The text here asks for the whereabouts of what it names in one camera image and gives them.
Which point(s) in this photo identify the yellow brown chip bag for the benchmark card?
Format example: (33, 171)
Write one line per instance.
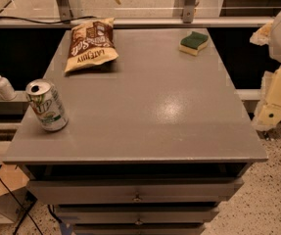
(91, 44)

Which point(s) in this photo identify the grey drawer cabinet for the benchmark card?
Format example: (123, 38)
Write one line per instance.
(152, 145)

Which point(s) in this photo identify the white pump bottle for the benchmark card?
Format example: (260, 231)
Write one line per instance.
(7, 91)

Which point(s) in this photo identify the green and yellow sponge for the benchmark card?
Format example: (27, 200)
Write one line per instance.
(193, 43)

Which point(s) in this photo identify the cardboard box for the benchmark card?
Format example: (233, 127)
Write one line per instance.
(12, 193)

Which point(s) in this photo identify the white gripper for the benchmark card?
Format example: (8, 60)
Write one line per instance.
(269, 106)

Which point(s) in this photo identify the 7up soda can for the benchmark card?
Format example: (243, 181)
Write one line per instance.
(45, 101)

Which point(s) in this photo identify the grey metal frame post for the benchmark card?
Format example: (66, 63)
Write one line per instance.
(69, 9)
(185, 9)

